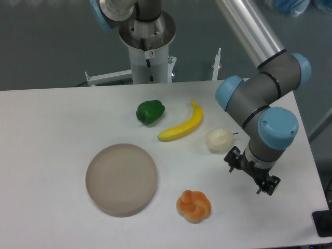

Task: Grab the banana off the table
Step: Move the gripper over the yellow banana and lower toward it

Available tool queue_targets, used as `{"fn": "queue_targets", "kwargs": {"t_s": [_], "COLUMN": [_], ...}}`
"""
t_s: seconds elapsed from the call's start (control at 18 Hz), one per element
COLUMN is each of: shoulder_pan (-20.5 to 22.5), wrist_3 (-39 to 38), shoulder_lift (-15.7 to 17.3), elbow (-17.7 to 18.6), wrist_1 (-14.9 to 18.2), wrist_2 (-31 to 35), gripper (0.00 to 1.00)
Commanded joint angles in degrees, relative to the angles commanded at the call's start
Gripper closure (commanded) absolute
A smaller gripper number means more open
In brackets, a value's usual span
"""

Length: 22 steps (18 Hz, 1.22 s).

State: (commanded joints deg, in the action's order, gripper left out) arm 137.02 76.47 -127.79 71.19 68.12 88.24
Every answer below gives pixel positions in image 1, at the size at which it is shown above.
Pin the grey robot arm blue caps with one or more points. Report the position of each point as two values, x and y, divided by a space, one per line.
249 102

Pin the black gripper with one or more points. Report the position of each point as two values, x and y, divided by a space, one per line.
254 167

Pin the blue plastic bag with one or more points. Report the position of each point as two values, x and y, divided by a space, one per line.
291 8

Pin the white metal bracket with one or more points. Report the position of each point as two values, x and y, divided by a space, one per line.
216 65
107 78

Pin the beige round bowl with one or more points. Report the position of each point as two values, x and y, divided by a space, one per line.
122 179

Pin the orange knotted bread roll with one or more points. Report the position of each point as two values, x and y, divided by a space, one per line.
194 206

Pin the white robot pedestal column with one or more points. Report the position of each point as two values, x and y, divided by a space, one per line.
148 48

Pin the white metal bracket left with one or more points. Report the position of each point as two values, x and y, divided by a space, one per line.
107 78

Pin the white pear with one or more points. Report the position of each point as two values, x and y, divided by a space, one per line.
219 140

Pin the white metal bracket right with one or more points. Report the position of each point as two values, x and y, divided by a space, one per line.
216 65

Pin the yellow banana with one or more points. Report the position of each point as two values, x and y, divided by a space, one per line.
184 128

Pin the black device at table edge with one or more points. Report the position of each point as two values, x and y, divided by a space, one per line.
322 221

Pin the green bell pepper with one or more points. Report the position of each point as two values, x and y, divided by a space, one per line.
149 111

